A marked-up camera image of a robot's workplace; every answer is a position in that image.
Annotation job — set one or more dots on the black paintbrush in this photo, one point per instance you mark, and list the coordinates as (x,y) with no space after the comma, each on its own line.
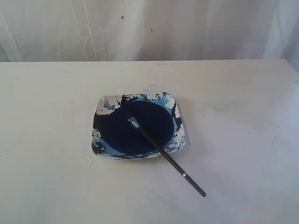
(172,163)

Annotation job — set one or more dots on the white backdrop cloth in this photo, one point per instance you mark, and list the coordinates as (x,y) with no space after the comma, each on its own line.
(131,30)

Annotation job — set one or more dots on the white paper sheet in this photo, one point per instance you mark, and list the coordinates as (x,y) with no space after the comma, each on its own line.
(250,172)

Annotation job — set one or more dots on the white square dish blue paint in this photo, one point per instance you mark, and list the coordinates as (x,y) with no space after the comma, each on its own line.
(114,137)

